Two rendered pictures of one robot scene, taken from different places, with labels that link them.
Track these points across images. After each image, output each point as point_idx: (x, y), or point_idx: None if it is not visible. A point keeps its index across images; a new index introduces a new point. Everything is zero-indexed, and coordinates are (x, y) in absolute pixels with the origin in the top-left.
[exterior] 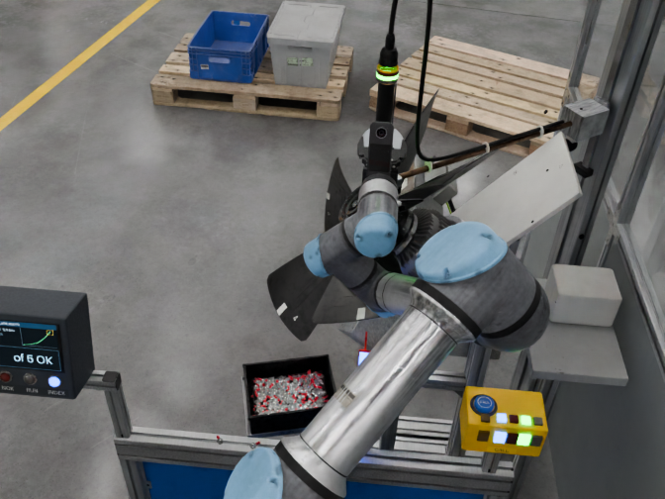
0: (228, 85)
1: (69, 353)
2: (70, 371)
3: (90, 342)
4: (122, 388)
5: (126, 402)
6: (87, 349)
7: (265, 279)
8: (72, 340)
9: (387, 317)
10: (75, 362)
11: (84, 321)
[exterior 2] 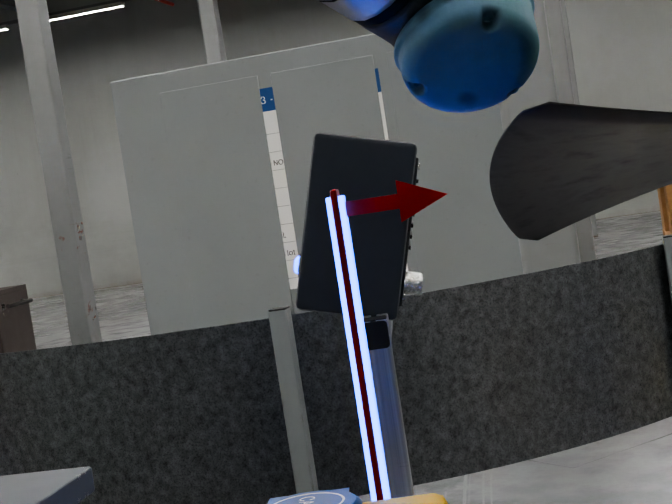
0: None
1: (308, 207)
2: (302, 245)
3: (393, 246)
4: (389, 366)
5: (398, 415)
6: (375, 252)
7: None
8: (325, 188)
9: (413, 91)
10: (321, 239)
11: (383, 188)
